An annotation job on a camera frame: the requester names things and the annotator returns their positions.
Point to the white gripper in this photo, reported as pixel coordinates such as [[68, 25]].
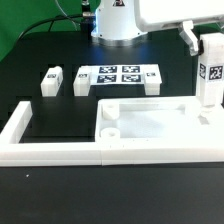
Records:
[[154, 15]]

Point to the white desk tabletop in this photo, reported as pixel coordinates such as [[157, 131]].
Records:
[[157, 118]]

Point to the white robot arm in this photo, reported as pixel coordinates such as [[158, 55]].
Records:
[[120, 22]]

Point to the white marker sheet with tags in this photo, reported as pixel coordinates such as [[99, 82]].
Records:
[[120, 74]]

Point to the black cable connector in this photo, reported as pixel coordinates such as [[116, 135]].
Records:
[[88, 21]]

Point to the white U-shaped obstacle frame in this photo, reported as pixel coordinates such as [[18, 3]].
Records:
[[155, 151]]

